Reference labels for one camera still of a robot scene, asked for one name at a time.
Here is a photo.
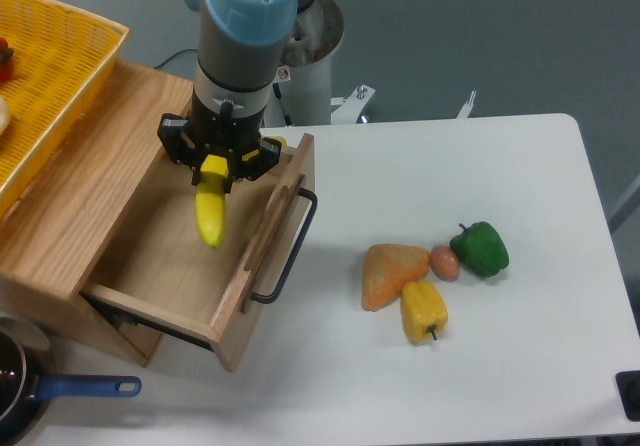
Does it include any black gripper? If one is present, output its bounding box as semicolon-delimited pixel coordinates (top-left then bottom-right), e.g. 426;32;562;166
157;94;282;194

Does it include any yellow banana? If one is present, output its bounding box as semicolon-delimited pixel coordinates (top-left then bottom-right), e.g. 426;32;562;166
195;154;275;248

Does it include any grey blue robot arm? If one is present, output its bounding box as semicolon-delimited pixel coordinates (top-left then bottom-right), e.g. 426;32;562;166
157;0;298;193

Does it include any wooden drawer cabinet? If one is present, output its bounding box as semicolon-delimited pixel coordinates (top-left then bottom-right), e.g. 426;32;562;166
1;61;210;365

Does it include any open wooden top drawer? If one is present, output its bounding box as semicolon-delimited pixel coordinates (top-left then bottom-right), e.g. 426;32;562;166
81;128;315;371

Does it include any yellow plastic basket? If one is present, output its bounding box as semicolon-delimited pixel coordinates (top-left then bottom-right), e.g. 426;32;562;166
1;0;129;212

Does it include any white round vegetable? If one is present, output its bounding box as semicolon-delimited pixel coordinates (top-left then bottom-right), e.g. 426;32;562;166
0;96;11;134

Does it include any orange triangular bread piece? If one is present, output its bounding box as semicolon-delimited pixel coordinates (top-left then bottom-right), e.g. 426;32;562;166
361;243;430;311

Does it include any red tomato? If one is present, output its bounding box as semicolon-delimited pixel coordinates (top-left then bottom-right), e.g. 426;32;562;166
0;37;14;83

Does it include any brown egg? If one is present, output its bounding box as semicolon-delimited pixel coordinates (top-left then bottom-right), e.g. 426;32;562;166
431;244;460;282

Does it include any yellow bell pepper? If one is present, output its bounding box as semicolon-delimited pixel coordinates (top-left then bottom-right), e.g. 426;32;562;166
400;280;448;344

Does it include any green bell pepper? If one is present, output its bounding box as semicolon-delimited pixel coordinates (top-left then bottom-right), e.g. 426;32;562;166
449;221;510;279

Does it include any black corner fixture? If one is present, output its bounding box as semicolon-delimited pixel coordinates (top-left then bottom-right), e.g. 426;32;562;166
615;370;640;422

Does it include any black cable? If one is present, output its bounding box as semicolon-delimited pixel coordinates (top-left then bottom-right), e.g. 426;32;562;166
154;48;200;70

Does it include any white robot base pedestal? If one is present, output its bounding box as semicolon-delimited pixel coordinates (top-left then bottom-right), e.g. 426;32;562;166
264;0;344;127

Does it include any white metal bracket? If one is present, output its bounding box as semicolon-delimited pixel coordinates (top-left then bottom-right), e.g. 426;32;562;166
259;84;477;127

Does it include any black drawer handle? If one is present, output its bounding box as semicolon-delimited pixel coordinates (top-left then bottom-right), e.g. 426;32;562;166
249;187;318;305

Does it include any blue handled saucepan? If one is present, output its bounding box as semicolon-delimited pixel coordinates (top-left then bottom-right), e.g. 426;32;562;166
1;317;142;445

